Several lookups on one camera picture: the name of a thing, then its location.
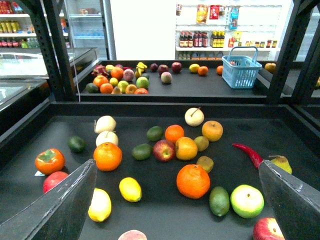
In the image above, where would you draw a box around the large orange left centre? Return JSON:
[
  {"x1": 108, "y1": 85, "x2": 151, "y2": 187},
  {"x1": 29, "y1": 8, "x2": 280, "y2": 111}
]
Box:
[{"x1": 93, "y1": 142, "x2": 123, "y2": 172}]

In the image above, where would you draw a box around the dark green avocado left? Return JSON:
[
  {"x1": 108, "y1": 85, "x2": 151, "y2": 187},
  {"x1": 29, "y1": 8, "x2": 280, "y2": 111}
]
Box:
[{"x1": 67, "y1": 135, "x2": 86, "y2": 153}]

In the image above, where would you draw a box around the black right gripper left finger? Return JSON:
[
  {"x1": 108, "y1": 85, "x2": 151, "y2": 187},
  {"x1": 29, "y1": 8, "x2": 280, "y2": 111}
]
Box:
[{"x1": 0, "y1": 159, "x2": 97, "y2": 240}]

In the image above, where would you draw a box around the glass freezer case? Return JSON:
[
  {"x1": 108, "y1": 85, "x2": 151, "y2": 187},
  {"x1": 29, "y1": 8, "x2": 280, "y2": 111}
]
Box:
[{"x1": 0, "y1": 48, "x2": 99, "y2": 115}]

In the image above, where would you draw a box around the yellow lemon far shelf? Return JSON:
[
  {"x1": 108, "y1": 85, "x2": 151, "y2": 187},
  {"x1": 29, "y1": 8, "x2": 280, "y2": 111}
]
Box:
[{"x1": 189, "y1": 63, "x2": 200, "y2": 74}]

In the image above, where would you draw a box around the orange beside small basket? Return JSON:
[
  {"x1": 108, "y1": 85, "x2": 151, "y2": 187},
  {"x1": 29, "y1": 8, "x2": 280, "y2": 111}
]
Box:
[{"x1": 216, "y1": 65, "x2": 224, "y2": 76}]

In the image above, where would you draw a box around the brown kiwi lower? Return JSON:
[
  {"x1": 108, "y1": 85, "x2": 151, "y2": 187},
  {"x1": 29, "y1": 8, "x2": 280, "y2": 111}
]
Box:
[{"x1": 196, "y1": 156, "x2": 214, "y2": 173}]

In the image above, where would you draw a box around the red tomato far pile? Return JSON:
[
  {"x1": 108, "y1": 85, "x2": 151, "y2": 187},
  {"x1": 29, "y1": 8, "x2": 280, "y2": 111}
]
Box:
[{"x1": 134, "y1": 88, "x2": 149, "y2": 95}]

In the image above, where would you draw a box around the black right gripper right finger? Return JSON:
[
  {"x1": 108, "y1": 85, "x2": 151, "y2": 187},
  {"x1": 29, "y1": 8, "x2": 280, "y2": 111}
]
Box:
[{"x1": 258, "y1": 160, "x2": 320, "y2": 240}]

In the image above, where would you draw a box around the brown kiwi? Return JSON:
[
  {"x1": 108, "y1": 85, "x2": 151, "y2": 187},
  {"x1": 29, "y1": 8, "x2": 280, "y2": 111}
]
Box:
[
  {"x1": 196, "y1": 156, "x2": 214, "y2": 173},
  {"x1": 194, "y1": 136, "x2": 209, "y2": 152}
]

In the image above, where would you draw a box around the yellow starfruit far pile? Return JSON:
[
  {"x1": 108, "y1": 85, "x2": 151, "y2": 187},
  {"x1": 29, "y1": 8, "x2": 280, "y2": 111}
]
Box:
[{"x1": 135, "y1": 62, "x2": 148, "y2": 78}]

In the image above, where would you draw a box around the tangerine far shelf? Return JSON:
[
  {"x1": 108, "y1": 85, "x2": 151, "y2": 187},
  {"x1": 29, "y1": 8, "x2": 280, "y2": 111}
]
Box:
[{"x1": 197, "y1": 66, "x2": 209, "y2": 76}]

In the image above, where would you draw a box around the black shelf post right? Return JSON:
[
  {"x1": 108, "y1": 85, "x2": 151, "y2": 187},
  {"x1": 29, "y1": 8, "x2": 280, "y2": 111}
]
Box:
[{"x1": 266, "y1": 0, "x2": 320, "y2": 105}]

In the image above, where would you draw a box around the green lime lower centre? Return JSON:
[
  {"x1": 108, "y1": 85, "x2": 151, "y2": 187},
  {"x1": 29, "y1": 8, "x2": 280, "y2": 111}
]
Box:
[{"x1": 131, "y1": 143, "x2": 153, "y2": 161}]

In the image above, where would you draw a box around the white round pear with stem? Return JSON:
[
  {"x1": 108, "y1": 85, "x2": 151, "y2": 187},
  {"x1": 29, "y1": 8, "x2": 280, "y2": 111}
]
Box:
[{"x1": 184, "y1": 107, "x2": 205, "y2": 127}]

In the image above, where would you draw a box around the white pear lower left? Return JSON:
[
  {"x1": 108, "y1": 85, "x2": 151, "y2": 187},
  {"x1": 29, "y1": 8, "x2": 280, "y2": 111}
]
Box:
[{"x1": 95, "y1": 131, "x2": 119, "y2": 147}]

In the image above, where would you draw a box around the dark plum far shelf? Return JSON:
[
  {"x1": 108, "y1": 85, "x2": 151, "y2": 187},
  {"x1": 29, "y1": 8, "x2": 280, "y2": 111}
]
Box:
[{"x1": 149, "y1": 63, "x2": 159, "y2": 73}]

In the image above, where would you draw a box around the green lime upper centre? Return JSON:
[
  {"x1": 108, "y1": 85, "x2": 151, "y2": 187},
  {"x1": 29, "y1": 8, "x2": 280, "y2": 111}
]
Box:
[{"x1": 146, "y1": 126, "x2": 164, "y2": 142}]

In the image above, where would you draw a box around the large orange front centre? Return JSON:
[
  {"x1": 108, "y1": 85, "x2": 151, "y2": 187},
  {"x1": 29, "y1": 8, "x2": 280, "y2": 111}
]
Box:
[{"x1": 176, "y1": 164, "x2": 211, "y2": 200}]

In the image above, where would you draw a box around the brown kiwi upper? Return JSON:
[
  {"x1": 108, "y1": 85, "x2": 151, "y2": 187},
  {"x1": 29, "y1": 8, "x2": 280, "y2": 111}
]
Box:
[{"x1": 194, "y1": 136, "x2": 209, "y2": 152}]

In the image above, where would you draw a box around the peach on far shelf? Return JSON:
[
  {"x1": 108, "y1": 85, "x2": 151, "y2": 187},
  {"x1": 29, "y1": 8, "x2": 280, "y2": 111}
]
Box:
[{"x1": 160, "y1": 71, "x2": 173, "y2": 84}]

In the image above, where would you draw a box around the pink peach front edge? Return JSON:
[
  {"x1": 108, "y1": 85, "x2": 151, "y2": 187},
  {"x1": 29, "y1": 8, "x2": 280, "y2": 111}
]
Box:
[{"x1": 118, "y1": 229, "x2": 148, "y2": 240}]

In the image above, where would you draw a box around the yellow pear right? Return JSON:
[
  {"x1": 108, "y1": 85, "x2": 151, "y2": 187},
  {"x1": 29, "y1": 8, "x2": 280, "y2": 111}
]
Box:
[{"x1": 269, "y1": 155, "x2": 292, "y2": 174}]

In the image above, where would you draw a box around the small tangerine centre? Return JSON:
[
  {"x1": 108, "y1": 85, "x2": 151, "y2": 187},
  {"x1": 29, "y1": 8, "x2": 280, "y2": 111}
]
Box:
[{"x1": 164, "y1": 124, "x2": 185, "y2": 144}]

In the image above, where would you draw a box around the black shelf post left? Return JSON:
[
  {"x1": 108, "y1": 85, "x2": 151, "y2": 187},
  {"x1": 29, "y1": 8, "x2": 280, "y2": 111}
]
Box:
[{"x1": 17, "y1": 0, "x2": 76, "y2": 102}]

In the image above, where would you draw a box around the large orange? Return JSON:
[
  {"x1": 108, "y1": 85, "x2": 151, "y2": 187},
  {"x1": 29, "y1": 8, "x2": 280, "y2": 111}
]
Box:
[
  {"x1": 93, "y1": 142, "x2": 123, "y2": 172},
  {"x1": 176, "y1": 164, "x2": 211, "y2": 200}
]

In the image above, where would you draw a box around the red chili pepper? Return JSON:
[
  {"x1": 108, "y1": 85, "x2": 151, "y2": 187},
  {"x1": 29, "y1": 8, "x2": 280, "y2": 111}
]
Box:
[{"x1": 232, "y1": 143, "x2": 263, "y2": 169}]

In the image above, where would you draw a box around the red apple front left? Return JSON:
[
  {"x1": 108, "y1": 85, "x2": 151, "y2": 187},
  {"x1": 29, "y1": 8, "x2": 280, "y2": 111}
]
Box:
[{"x1": 42, "y1": 171, "x2": 69, "y2": 193}]

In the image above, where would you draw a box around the white pear upper left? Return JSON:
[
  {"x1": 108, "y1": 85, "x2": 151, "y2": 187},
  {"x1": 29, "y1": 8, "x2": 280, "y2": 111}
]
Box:
[{"x1": 94, "y1": 115, "x2": 117, "y2": 134}]

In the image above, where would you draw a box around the pink dragon fruit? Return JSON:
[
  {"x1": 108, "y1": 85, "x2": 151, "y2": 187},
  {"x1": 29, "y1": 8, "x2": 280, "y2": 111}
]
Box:
[{"x1": 91, "y1": 64, "x2": 110, "y2": 78}]

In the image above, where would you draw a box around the green apple front right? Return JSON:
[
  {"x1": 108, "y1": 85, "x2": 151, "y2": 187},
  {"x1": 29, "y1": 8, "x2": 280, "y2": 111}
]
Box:
[{"x1": 230, "y1": 184, "x2": 265, "y2": 219}]

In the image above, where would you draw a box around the red yellow apple centre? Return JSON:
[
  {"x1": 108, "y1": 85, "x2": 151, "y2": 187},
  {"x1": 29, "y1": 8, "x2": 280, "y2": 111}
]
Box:
[{"x1": 152, "y1": 139, "x2": 176, "y2": 162}]

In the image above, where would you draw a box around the orange persimmon green calyx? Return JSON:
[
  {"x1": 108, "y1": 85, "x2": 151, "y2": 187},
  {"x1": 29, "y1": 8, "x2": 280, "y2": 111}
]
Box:
[{"x1": 35, "y1": 148, "x2": 66, "y2": 176}]

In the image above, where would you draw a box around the golden apple upper right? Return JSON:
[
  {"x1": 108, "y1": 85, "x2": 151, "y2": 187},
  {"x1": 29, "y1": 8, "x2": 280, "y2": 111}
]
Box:
[{"x1": 201, "y1": 120, "x2": 224, "y2": 142}]

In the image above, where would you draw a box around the green apple far pile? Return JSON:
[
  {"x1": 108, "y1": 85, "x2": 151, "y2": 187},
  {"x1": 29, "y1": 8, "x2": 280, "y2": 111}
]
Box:
[{"x1": 136, "y1": 76, "x2": 149, "y2": 89}]

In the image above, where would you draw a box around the green lime front right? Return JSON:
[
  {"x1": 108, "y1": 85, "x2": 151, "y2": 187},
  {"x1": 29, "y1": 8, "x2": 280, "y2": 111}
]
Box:
[{"x1": 209, "y1": 186, "x2": 230, "y2": 217}]

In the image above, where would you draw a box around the dark red apple far left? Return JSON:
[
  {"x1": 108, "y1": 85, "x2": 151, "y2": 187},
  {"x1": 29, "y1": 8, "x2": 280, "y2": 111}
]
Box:
[{"x1": 157, "y1": 64, "x2": 169, "y2": 76}]

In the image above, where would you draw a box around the black shelf post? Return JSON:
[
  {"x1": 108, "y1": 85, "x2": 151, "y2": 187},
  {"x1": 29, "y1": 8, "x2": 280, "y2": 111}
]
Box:
[
  {"x1": 17, "y1": 0, "x2": 76, "y2": 102},
  {"x1": 266, "y1": 0, "x2": 320, "y2": 105}
]

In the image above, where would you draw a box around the green lime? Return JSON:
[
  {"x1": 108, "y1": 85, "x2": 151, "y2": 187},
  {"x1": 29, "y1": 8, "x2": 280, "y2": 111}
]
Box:
[
  {"x1": 146, "y1": 126, "x2": 164, "y2": 142},
  {"x1": 209, "y1": 186, "x2": 230, "y2": 217},
  {"x1": 131, "y1": 143, "x2": 153, "y2": 161}
]

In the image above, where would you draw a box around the red apple front right corner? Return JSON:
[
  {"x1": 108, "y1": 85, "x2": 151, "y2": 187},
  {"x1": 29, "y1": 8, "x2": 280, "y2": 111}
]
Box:
[{"x1": 252, "y1": 217, "x2": 285, "y2": 240}]

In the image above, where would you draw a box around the yellow lemon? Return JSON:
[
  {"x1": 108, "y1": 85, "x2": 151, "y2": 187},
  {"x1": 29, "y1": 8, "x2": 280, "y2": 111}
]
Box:
[
  {"x1": 119, "y1": 177, "x2": 142, "y2": 203},
  {"x1": 87, "y1": 188, "x2": 112, "y2": 223}
]

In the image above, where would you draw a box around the small blue basket far shelf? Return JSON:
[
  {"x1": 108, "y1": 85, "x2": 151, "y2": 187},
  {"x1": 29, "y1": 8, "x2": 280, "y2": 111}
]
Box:
[{"x1": 222, "y1": 46, "x2": 263, "y2": 89}]

